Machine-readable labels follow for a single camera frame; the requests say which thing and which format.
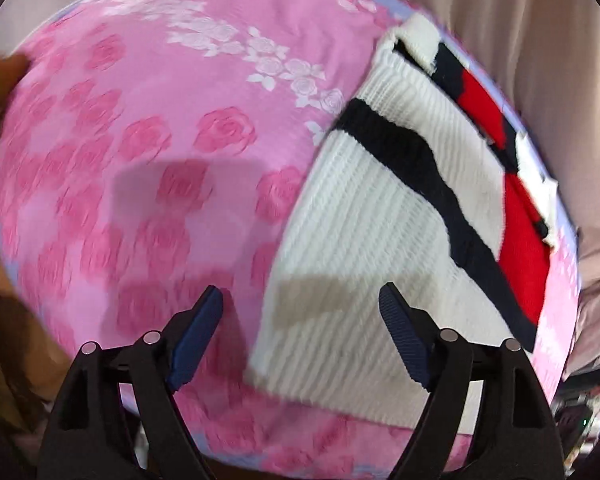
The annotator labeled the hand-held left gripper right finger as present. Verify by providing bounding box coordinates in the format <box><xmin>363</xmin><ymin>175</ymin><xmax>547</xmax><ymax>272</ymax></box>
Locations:
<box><xmin>378</xmin><ymin>282</ymin><xmax>566</xmax><ymax>480</ymax></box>

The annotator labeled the beige curtain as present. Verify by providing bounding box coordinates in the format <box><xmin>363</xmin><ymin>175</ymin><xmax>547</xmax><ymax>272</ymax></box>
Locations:
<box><xmin>340</xmin><ymin>0</ymin><xmax>600</xmax><ymax>376</ymax></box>

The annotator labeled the pink rose print blanket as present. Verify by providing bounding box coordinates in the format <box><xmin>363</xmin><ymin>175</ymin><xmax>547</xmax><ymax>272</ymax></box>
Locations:
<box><xmin>0</xmin><ymin>0</ymin><xmax>581</xmax><ymax>480</ymax></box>

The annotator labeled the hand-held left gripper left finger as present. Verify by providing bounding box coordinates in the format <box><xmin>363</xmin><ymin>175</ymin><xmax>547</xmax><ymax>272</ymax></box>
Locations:
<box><xmin>36</xmin><ymin>285</ymin><xmax>225</xmax><ymax>480</ymax></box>

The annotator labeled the white knit striped sweater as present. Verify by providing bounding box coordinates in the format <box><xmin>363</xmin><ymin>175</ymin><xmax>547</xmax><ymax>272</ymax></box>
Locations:
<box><xmin>247</xmin><ymin>12</ymin><xmax>558</xmax><ymax>431</ymax></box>

